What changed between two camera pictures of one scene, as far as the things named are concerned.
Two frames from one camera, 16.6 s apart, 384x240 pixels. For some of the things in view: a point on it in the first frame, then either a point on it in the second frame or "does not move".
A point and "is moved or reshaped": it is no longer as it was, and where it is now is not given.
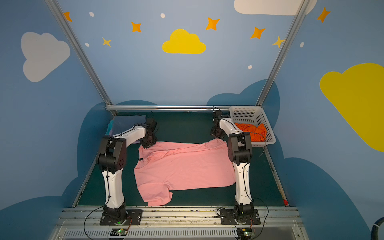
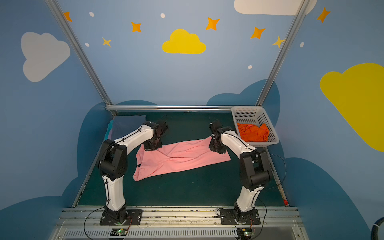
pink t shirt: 168,166 is moved or reshaped
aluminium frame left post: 60,18 does not move
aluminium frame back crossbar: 171,107 does not move
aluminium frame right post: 282,52 does not move
